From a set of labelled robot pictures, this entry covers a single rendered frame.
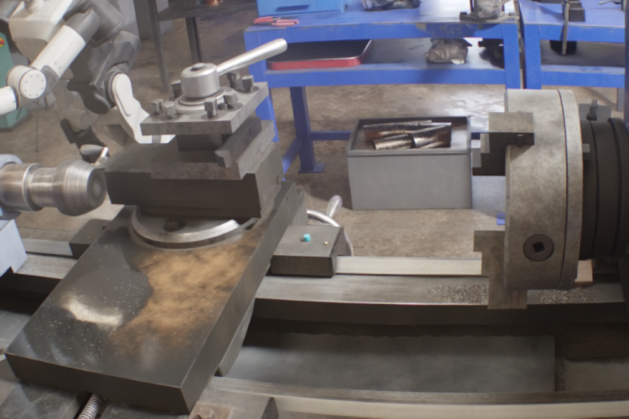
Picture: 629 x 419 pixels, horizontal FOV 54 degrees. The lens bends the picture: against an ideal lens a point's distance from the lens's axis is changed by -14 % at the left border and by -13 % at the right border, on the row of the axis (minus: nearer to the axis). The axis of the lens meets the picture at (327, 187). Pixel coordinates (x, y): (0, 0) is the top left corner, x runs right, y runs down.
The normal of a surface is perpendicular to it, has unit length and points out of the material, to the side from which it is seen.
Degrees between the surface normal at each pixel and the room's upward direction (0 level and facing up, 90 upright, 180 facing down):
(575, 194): 63
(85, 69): 122
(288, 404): 48
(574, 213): 74
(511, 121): 33
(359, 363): 8
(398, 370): 16
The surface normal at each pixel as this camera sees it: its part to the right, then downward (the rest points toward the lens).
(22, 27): -0.45, 0.22
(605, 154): -0.22, -0.47
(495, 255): -0.25, 0.02
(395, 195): -0.18, 0.47
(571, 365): -0.11, -0.88
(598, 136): -0.17, -0.73
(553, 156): -0.24, -0.27
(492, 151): -0.13, 0.87
